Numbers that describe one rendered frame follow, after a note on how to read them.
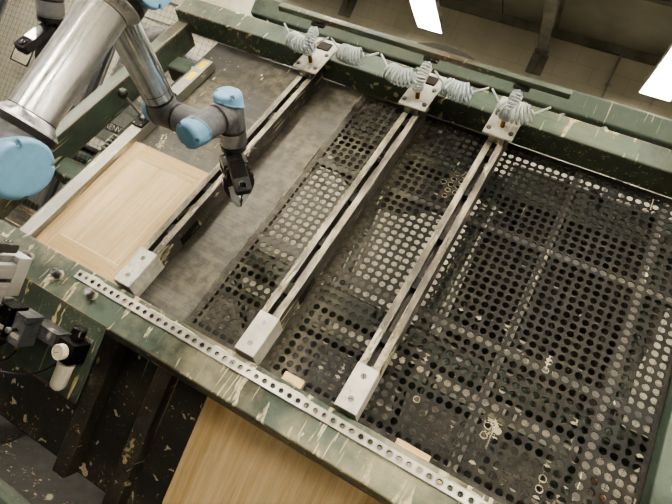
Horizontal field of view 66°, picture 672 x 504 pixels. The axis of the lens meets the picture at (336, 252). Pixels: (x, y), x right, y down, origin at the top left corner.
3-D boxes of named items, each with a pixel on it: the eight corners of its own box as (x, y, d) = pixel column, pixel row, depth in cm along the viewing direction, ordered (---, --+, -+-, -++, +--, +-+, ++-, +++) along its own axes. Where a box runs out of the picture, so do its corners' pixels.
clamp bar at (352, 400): (328, 407, 134) (322, 375, 114) (496, 118, 187) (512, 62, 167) (363, 427, 131) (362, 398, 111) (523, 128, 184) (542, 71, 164)
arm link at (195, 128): (167, 142, 131) (199, 124, 138) (200, 156, 127) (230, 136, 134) (161, 113, 126) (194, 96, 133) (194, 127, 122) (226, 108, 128)
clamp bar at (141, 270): (117, 287, 157) (81, 243, 136) (320, 60, 210) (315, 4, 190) (142, 301, 153) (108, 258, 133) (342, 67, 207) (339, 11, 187)
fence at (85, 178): (25, 236, 169) (18, 229, 166) (205, 66, 212) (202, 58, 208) (36, 242, 167) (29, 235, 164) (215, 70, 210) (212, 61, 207)
